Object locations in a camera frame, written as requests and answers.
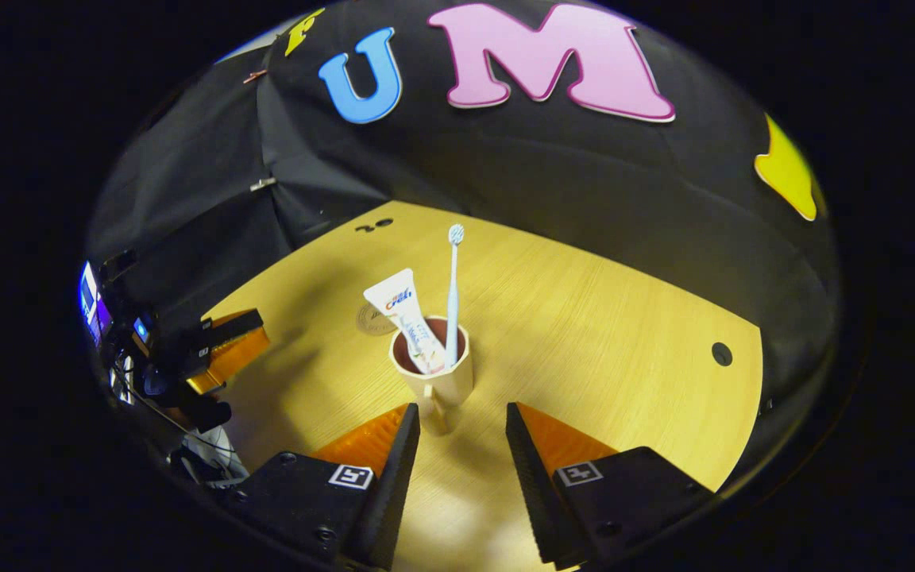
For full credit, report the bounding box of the black backdrop cloth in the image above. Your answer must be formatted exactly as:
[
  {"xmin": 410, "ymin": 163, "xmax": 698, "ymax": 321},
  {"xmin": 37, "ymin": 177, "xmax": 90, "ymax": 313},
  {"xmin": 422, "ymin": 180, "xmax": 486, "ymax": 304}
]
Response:
[{"xmin": 84, "ymin": 0, "xmax": 840, "ymax": 446}]

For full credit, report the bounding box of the white toothpaste tube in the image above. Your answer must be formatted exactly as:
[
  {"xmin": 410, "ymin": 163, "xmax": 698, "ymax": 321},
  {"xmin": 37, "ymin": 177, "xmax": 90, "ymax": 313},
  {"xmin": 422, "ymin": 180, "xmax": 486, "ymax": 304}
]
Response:
[{"xmin": 362, "ymin": 268, "xmax": 447, "ymax": 375}]

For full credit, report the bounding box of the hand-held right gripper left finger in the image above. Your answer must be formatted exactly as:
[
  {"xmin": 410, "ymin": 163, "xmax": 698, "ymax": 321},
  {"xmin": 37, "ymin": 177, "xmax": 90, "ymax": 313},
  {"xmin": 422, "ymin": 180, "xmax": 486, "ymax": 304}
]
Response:
[{"xmin": 226, "ymin": 402, "xmax": 422, "ymax": 572}]

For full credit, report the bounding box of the wooden desktop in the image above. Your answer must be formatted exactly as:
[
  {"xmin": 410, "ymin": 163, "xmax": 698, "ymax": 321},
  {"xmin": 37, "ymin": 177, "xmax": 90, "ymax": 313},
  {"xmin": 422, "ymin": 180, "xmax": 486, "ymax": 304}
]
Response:
[{"xmin": 202, "ymin": 200, "xmax": 765, "ymax": 572}]

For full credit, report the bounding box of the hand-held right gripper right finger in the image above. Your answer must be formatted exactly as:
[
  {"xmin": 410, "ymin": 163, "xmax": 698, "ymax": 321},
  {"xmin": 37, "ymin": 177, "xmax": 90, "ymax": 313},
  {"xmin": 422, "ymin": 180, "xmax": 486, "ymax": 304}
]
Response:
[{"xmin": 505, "ymin": 400, "xmax": 718, "ymax": 572}]

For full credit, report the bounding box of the light blue toothbrush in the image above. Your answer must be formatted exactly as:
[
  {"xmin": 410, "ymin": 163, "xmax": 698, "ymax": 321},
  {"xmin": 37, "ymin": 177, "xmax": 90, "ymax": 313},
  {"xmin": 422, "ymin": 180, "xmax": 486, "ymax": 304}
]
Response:
[{"xmin": 444, "ymin": 223, "xmax": 467, "ymax": 371}]

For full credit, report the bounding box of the beige cup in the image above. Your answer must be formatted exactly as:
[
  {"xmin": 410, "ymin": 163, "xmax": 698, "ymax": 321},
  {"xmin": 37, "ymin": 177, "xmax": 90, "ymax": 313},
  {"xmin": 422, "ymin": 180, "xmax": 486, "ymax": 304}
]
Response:
[{"xmin": 388, "ymin": 316, "xmax": 476, "ymax": 436}]

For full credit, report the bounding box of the round brown coaster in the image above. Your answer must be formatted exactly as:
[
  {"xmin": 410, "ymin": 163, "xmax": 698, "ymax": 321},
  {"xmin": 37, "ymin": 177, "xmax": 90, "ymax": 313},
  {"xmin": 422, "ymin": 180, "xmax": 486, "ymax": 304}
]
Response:
[{"xmin": 355, "ymin": 302, "xmax": 400, "ymax": 338}]

